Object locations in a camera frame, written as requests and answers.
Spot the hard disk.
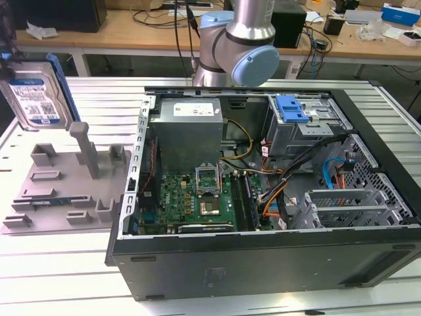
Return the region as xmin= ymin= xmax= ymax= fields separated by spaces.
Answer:
xmin=0 ymin=52 xmax=80 ymax=132

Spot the blue data wire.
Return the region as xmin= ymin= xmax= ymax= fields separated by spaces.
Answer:
xmin=322 ymin=153 xmax=357 ymax=190

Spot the orange power wire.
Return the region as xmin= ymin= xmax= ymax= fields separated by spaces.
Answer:
xmin=334 ymin=164 xmax=350 ymax=190

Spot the metal disk bay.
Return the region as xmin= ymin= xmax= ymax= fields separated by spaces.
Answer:
xmin=291 ymin=189 xmax=414 ymax=231

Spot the white crumpled plastic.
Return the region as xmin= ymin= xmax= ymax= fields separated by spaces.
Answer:
xmin=26 ymin=20 xmax=59 ymax=41

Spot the large black box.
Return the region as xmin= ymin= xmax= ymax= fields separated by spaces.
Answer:
xmin=12 ymin=0 xmax=108 ymax=34

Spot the wooden desk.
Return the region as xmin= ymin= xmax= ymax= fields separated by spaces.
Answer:
xmin=12 ymin=8 xmax=421 ymax=65

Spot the grey parts rack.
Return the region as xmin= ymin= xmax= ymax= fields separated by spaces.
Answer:
xmin=0 ymin=121 xmax=132 ymax=237

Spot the RAM stick on rack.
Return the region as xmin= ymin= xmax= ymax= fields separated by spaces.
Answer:
xmin=29 ymin=196 xmax=70 ymax=207

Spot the grey power supply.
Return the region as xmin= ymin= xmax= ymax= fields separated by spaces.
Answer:
xmin=149 ymin=97 xmax=228 ymax=165

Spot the green motherboard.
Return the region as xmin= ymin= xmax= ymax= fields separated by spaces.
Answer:
xmin=139 ymin=171 xmax=274 ymax=235

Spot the metal socket cover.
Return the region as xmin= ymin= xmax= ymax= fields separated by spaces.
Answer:
xmin=195 ymin=163 xmax=220 ymax=195

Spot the CPU socket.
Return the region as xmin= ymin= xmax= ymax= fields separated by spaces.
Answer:
xmin=199 ymin=196 xmax=221 ymax=217

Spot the black graphics card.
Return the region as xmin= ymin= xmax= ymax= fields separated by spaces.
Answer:
xmin=177 ymin=223 xmax=236 ymax=235

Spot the black speaker box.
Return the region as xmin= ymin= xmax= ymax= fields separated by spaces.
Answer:
xmin=271 ymin=5 xmax=309 ymax=49

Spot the black RAM slot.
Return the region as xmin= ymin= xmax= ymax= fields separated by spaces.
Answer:
xmin=230 ymin=174 xmax=248 ymax=231

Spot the metal drive cage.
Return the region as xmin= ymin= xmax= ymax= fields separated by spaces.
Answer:
xmin=264 ymin=93 xmax=349 ymax=167

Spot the RAM stick in slot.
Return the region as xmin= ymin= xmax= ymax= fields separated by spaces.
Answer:
xmin=242 ymin=172 xmax=261 ymax=230

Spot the black PC case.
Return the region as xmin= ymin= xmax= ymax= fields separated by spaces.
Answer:
xmin=104 ymin=80 xmax=421 ymax=302

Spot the small black box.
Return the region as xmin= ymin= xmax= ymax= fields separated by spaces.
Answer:
xmin=324 ymin=16 xmax=345 ymax=36

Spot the grey flat device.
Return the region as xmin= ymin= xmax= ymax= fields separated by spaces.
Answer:
xmin=343 ymin=9 xmax=384 ymax=26

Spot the clear plastic bag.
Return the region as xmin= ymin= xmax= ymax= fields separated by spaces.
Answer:
xmin=358 ymin=19 xmax=385 ymax=42

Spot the blue cardboard box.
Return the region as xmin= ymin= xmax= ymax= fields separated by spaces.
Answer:
xmin=381 ymin=3 xmax=421 ymax=27

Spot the white open box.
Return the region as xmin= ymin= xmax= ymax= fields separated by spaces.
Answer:
xmin=397 ymin=28 xmax=421 ymax=47

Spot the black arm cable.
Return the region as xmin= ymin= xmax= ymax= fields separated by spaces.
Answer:
xmin=186 ymin=0 xmax=201 ymax=76

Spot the yellow black power wire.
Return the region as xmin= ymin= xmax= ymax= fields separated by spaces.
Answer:
xmin=219 ymin=118 xmax=254 ymax=163

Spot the blue plastic drive bracket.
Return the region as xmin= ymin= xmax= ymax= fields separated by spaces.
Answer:
xmin=276 ymin=95 xmax=310 ymax=123

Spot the orange wire bundle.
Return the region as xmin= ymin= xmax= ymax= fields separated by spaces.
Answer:
xmin=261 ymin=182 xmax=290 ymax=218

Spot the black cable bundle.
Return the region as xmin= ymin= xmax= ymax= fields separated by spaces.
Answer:
xmin=259 ymin=134 xmax=349 ymax=231

